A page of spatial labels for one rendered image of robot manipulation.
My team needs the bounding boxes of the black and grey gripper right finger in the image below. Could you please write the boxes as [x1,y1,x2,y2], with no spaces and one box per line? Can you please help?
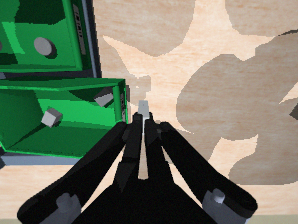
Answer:
[143,100,258,224]

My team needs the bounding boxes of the green bin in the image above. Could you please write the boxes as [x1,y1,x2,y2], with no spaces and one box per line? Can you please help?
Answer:
[0,0,91,73]
[0,76,128,159]

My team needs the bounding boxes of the dark grey metal shelf rack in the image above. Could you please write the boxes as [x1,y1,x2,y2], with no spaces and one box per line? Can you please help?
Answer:
[0,0,101,170]

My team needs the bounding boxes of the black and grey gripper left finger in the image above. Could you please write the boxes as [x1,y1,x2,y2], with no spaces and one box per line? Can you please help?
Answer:
[17,100,143,224]

